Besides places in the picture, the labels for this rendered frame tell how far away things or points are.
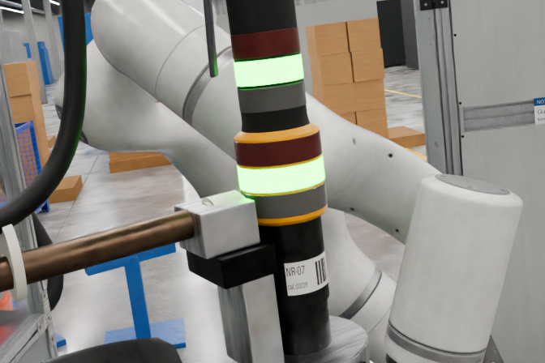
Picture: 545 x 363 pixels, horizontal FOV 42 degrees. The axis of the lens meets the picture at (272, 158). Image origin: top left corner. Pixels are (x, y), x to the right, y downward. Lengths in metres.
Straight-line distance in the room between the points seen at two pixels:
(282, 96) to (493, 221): 0.28
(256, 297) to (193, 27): 0.35
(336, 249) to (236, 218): 0.76
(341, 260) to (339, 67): 7.50
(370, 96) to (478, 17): 6.53
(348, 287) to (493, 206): 0.55
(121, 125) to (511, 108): 1.59
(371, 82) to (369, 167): 8.03
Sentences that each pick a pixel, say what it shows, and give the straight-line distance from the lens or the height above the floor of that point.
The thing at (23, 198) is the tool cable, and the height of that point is 1.56.
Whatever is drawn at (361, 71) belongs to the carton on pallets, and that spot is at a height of 0.98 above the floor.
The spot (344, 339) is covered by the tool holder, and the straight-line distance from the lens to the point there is 0.39.
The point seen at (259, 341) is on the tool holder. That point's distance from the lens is 0.35.
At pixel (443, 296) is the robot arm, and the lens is 0.58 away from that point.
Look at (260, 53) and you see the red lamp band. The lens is 0.34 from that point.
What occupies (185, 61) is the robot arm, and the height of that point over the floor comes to 1.60.
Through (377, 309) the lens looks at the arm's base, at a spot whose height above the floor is 1.18.
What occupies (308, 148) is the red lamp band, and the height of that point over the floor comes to 1.56.
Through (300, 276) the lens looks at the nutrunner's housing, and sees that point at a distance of 0.36.
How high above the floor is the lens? 1.62
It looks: 10 degrees down
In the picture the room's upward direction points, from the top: 7 degrees counter-clockwise
